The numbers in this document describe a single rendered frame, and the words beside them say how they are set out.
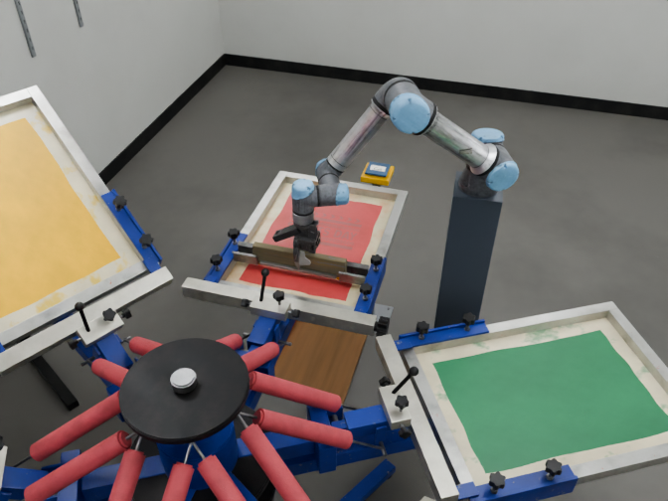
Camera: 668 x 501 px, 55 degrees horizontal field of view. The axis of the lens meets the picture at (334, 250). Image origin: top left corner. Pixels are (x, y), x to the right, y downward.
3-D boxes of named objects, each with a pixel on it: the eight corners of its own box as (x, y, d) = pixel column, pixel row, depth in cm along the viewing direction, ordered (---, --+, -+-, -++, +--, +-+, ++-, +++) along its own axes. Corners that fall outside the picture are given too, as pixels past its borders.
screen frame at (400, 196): (280, 177, 293) (279, 170, 290) (407, 198, 280) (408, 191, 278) (207, 291, 234) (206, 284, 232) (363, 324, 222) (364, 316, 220)
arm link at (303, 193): (317, 188, 213) (291, 190, 212) (317, 215, 220) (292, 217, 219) (314, 175, 219) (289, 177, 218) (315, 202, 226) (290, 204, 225)
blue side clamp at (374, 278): (373, 268, 246) (373, 254, 242) (386, 271, 245) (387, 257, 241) (353, 323, 224) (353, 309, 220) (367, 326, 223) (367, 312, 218)
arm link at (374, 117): (392, 59, 212) (305, 167, 233) (400, 73, 203) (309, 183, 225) (417, 77, 217) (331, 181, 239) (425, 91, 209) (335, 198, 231)
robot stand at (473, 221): (462, 377, 325) (503, 176, 249) (460, 406, 312) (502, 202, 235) (426, 371, 328) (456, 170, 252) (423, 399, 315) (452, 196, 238)
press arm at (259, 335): (266, 314, 220) (265, 303, 217) (282, 317, 219) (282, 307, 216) (248, 351, 208) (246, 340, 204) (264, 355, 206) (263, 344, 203)
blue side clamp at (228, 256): (237, 244, 258) (236, 230, 254) (249, 246, 257) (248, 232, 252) (205, 293, 236) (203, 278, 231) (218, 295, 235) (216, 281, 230)
